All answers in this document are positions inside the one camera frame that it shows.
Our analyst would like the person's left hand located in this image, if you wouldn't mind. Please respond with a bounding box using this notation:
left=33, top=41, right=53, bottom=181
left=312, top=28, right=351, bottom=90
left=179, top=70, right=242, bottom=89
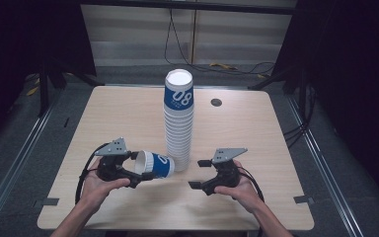
left=82, top=157, right=131, bottom=206

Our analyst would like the black hanging wall cable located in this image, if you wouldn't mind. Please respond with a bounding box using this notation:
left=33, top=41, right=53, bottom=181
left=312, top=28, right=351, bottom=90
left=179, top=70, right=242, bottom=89
left=163, top=8, right=277, bottom=75

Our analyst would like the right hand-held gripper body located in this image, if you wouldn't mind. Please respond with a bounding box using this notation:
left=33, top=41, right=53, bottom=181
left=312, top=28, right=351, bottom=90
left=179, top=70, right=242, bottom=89
left=200, top=147, right=249, bottom=196

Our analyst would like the black curtain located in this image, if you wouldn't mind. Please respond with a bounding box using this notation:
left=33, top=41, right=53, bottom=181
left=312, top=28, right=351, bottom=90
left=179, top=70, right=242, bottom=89
left=270, top=0, right=379, bottom=201
left=0, top=0, right=97, bottom=146

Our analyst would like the stack of paper cups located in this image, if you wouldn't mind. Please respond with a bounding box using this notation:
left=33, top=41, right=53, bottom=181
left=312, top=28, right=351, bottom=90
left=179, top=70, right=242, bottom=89
left=163, top=68, right=195, bottom=173

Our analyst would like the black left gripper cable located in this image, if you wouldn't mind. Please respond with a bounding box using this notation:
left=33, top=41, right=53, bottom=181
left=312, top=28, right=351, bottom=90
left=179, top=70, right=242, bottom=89
left=74, top=142, right=112, bottom=205

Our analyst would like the person's right hand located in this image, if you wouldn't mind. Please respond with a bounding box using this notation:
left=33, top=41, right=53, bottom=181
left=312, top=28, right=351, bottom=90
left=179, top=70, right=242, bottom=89
left=214, top=160, right=261, bottom=213

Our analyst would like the black metal stand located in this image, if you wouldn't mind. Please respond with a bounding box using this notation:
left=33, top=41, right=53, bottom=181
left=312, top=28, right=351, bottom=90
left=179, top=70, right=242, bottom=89
left=38, top=55, right=105, bottom=118

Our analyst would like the grey tape strip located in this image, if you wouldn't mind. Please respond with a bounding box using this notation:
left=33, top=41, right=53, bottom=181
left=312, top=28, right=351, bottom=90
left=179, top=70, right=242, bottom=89
left=40, top=197, right=60, bottom=206
left=293, top=195, right=314, bottom=205

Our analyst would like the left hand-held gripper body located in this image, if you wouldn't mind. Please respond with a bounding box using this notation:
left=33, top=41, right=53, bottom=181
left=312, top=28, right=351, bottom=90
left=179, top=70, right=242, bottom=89
left=94, top=136, right=142, bottom=190

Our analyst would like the metal floor rail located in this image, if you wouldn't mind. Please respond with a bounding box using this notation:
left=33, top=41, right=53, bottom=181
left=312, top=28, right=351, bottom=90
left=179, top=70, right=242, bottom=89
left=284, top=95, right=364, bottom=237
left=0, top=98, right=60, bottom=228

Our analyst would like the black floor cable bundle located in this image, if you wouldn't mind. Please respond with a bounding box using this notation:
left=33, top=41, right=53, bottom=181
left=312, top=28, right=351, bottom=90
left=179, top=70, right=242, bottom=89
left=282, top=85, right=318, bottom=149

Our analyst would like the black overhead beam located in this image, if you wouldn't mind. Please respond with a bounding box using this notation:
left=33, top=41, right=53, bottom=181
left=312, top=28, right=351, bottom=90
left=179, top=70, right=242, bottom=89
left=78, top=0, right=299, bottom=16

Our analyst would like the blue label paper cup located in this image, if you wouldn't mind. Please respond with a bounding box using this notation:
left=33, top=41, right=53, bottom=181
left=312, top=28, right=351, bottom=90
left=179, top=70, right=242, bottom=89
left=133, top=150, right=176, bottom=180

